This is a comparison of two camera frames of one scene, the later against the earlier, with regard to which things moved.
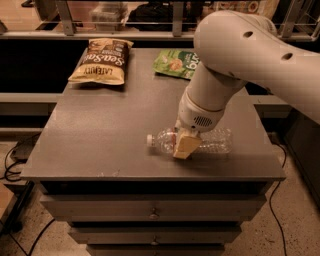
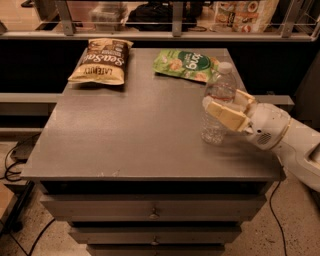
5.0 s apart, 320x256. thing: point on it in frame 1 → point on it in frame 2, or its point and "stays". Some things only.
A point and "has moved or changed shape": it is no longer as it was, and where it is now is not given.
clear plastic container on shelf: x=108 y=16 stays
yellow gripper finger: x=186 y=145 → x=236 y=119
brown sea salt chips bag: x=104 y=61 stays
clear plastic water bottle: x=212 y=141 has moved or changed shape
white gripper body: x=195 y=115 → x=269 y=125
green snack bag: x=177 y=62 stays
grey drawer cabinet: x=120 y=197 stays
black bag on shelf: x=158 y=16 stays
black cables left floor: x=7 y=168 stays
